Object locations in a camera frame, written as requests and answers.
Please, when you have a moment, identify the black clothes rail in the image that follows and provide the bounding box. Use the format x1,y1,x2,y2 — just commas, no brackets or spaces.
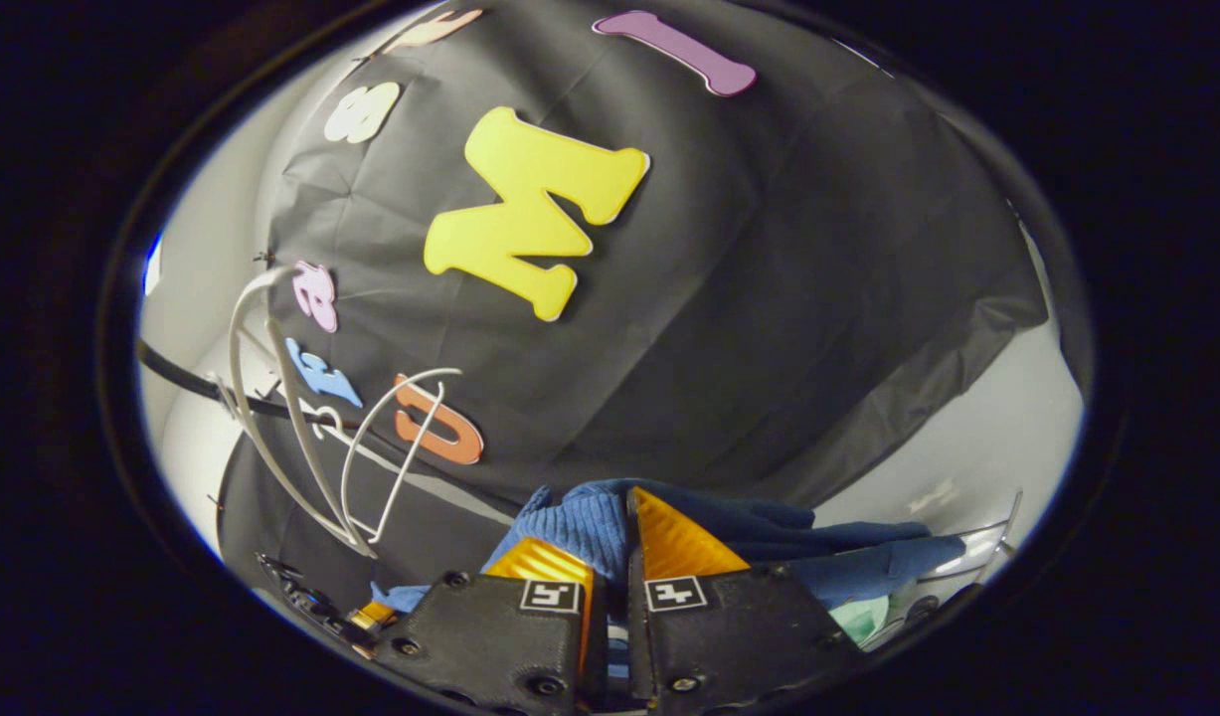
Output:
137,340,354,431

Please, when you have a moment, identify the white plastic hanger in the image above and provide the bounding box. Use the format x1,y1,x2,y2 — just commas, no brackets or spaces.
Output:
227,267,378,559
339,367,464,544

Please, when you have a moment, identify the black backdrop cloth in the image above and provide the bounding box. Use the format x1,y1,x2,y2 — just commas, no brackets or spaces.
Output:
217,0,1053,598

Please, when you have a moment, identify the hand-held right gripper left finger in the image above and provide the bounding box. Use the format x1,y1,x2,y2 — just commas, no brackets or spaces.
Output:
371,537,607,713

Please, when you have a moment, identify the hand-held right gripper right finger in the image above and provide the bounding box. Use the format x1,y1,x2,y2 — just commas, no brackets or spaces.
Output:
624,487,869,713

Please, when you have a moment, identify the blue corduroy jacket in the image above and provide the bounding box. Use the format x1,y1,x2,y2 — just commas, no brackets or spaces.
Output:
371,479,968,677

